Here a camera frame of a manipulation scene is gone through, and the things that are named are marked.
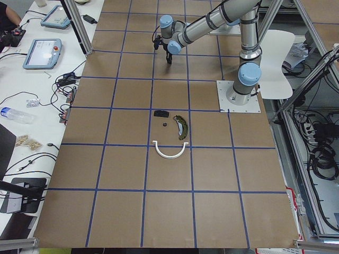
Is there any aluminium frame post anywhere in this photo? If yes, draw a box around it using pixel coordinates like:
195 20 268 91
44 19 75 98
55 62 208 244
60 0 93 56

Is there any clear plastic water bottle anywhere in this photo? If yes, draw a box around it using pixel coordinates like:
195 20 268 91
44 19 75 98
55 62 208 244
1 107 35 124

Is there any far blue teach pendant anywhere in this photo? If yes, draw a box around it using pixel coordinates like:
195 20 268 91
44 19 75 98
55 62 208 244
40 5 70 29

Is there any olive green brake shoe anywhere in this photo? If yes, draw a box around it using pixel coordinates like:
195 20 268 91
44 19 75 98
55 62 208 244
173 115 189 140

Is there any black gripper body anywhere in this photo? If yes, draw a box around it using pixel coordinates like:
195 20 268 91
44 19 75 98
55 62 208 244
166 51 172 59

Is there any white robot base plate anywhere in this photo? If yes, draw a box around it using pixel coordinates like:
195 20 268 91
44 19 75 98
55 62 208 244
216 80 261 113

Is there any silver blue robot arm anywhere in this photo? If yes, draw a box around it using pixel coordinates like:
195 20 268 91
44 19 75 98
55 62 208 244
152 0 262 106

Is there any white curved plastic bracket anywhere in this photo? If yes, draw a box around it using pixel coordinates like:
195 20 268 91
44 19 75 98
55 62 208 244
152 140 189 159

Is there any bag of wooden pieces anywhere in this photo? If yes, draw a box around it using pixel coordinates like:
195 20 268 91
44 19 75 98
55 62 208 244
15 135 42 151

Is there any blister pill pack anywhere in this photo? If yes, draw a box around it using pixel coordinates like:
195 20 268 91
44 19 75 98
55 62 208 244
26 98 40 108

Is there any black power adapter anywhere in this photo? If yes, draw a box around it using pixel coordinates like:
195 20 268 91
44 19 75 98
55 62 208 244
83 14 97 24

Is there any black brake pad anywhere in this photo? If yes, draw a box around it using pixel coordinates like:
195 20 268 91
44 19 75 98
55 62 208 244
154 110 170 118

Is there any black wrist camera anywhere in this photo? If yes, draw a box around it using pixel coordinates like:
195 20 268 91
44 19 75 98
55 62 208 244
153 35 163 50

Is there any near blue teach pendant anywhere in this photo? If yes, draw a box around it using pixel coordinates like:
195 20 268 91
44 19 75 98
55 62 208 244
23 39 63 70

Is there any black camera stand base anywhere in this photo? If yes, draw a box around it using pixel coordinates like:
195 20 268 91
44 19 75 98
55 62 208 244
1 178 47 214

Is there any white plastic chair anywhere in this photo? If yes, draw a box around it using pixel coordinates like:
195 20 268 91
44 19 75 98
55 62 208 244
259 30 295 99

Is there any blue teach pendant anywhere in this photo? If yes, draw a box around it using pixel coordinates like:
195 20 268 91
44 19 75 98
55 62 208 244
23 39 63 70
40 5 70 29

